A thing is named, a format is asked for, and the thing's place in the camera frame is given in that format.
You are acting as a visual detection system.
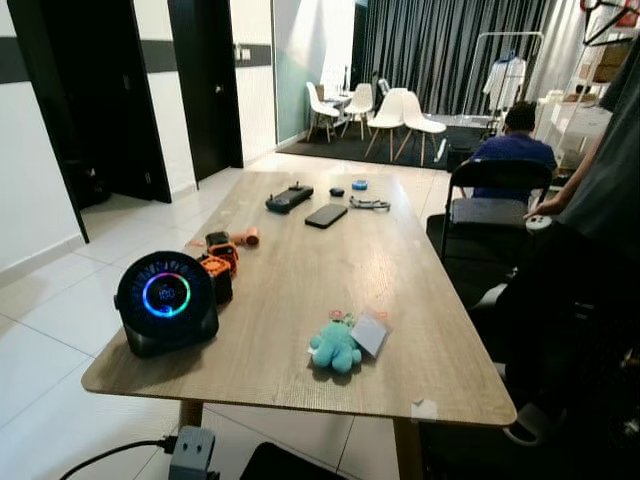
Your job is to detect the light wooden table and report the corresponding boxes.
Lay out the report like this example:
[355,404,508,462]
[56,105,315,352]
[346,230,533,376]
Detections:
[82,168,517,480]

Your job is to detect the black handheld controller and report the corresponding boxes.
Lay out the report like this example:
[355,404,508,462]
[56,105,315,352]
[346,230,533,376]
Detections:
[265,183,314,213]

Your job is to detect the black smartphone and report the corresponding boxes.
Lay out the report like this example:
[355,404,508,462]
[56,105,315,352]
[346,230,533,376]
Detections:
[305,203,348,230]

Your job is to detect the narrow black door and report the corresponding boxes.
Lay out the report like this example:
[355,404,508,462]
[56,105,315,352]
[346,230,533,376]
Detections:
[166,0,245,183]

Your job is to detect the white shell chair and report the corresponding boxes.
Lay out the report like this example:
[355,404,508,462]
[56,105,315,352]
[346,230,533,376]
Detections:
[395,90,448,167]
[306,82,341,142]
[365,88,407,161]
[343,83,376,139]

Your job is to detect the person in dark grey shirt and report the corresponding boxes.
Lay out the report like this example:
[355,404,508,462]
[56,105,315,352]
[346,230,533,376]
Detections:
[497,40,640,480]

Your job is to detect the person hand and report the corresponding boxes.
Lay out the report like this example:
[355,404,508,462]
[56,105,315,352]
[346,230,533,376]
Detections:
[533,196,566,218]

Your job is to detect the black office chair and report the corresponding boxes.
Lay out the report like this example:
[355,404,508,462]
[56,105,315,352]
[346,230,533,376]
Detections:
[427,158,554,301]

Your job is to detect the dark item in doorway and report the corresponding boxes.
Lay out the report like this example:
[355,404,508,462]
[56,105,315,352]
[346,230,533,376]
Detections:
[65,160,113,211]

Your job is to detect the clear storage box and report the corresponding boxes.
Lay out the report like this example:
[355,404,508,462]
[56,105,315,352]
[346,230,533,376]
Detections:
[535,90,613,167]

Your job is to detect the red and black hanger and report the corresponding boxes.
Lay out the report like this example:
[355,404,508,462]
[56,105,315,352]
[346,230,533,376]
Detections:
[580,0,640,47]

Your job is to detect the orange and black tool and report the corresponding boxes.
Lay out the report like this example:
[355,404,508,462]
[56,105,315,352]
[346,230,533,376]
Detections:
[197,232,240,304]

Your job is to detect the dark eyeglasses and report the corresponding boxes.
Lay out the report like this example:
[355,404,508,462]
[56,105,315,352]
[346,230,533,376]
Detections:
[349,195,392,212]

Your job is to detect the white hanging shirt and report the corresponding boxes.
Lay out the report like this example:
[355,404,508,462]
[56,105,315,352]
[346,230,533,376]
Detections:
[484,55,528,113]

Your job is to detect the metal clothes rack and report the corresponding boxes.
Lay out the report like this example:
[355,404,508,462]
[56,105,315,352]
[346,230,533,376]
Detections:
[470,32,547,133]

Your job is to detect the wide black door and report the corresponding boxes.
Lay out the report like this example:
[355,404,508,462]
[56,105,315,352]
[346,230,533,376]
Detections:
[8,0,173,244]

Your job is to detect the dark pleated curtain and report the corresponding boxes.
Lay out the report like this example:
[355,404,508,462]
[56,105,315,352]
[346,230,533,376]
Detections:
[352,0,601,117]

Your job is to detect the seated person in blue shirt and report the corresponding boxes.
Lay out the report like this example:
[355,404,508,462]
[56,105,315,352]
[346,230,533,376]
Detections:
[470,102,559,201]

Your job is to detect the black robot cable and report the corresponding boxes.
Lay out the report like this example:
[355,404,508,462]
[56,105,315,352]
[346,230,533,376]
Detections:
[60,435,181,480]

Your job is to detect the dark floor rug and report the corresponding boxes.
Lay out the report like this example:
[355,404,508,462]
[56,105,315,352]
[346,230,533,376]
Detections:
[278,125,501,172]

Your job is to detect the black round fan glowing ring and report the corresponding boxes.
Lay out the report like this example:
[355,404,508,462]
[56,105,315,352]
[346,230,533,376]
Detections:
[115,250,220,359]

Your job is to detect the black robot leg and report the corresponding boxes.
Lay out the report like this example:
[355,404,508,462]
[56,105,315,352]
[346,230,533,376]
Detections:
[240,442,347,480]

